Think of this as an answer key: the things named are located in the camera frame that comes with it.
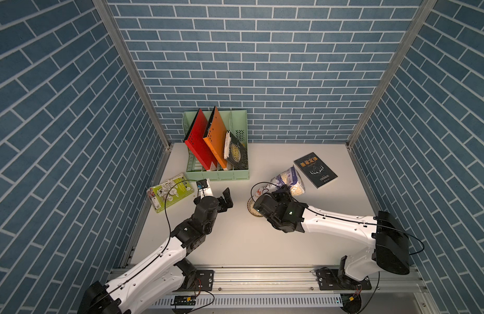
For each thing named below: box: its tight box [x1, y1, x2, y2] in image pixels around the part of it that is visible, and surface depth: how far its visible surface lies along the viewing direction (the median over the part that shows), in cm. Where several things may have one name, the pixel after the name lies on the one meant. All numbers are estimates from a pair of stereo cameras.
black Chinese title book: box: [293, 151, 339, 189], surface depth 110 cm
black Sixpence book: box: [226, 130, 249, 170], surface depth 101 cm
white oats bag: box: [270, 165, 306, 197], surface depth 76 cm
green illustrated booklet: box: [146, 173, 195, 214], surface depth 98 cm
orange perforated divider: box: [202, 105, 228, 170], surface depth 91 cm
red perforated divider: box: [183, 107, 219, 171], surface depth 88 cm
